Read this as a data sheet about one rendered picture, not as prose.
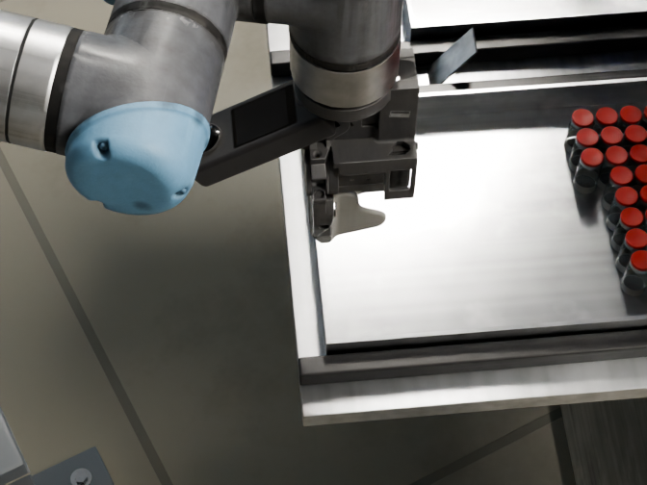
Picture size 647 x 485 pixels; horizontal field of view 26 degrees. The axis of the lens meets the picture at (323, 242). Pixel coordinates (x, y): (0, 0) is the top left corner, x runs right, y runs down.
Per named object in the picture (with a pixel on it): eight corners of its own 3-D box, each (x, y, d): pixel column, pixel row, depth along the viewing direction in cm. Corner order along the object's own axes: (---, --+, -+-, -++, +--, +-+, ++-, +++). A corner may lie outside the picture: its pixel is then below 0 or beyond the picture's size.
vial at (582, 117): (584, 136, 134) (592, 107, 130) (588, 154, 133) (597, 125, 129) (561, 138, 134) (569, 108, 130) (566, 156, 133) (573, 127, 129)
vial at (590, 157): (593, 174, 132) (602, 145, 128) (598, 193, 131) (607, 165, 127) (570, 176, 132) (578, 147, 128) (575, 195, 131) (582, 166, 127)
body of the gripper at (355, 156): (414, 206, 106) (424, 108, 95) (299, 215, 105) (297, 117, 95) (401, 125, 110) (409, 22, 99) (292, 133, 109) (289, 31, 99)
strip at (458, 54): (468, 66, 139) (473, 27, 134) (472, 90, 137) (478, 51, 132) (326, 75, 138) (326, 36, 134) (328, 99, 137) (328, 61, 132)
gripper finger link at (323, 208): (333, 251, 109) (334, 187, 101) (314, 252, 108) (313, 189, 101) (327, 200, 111) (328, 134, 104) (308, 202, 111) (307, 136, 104)
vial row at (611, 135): (608, 134, 134) (616, 105, 130) (647, 295, 125) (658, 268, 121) (585, 136, 134) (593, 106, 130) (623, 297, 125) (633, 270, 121)
